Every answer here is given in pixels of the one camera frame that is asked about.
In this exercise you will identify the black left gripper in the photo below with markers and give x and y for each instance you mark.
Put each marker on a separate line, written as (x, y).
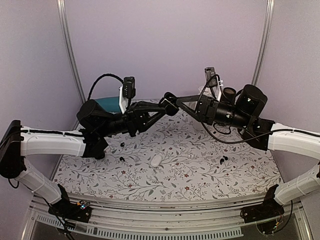
(136, 119)

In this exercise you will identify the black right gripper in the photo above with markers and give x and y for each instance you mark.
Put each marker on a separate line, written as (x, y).
(207, 108)

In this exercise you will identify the black earbud case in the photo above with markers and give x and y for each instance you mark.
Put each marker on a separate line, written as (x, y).
(168, 102)
(102, 156)

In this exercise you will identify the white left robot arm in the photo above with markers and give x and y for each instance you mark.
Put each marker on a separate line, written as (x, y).
(88, 142)

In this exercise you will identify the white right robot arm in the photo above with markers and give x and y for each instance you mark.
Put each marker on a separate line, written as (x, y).
(240, 110)

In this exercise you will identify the white oval charging case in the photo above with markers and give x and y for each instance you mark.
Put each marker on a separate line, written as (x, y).
(156, 160)

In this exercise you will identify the white pleated vase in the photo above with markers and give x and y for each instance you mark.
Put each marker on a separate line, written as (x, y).
(200, 88)

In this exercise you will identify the black tall tumbler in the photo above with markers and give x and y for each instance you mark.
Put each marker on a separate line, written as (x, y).
(229, 95)

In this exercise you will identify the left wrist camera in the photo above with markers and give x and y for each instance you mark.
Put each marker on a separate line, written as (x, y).
(126, 93)

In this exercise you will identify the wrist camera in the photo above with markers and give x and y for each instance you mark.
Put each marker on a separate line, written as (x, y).
(126, 93)
(209, 73)

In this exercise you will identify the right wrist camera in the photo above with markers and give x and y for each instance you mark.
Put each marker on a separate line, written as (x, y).
(209, 73)

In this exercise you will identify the aluminium front rail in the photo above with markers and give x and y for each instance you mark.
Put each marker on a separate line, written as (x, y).
(217, 219)

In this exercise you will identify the aluminium corner post right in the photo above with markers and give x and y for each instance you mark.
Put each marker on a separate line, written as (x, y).
(266, 29)

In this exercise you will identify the aluminium corner post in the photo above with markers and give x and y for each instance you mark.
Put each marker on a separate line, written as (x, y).
(61, 8)
(266, 29)

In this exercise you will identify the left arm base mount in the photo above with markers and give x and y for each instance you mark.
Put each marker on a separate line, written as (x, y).
(70, 208)

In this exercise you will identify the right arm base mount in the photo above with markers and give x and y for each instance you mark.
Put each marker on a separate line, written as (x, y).
(269, 208)

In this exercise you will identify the aluminium corner post left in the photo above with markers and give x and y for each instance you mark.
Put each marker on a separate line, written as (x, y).
(61, 8)

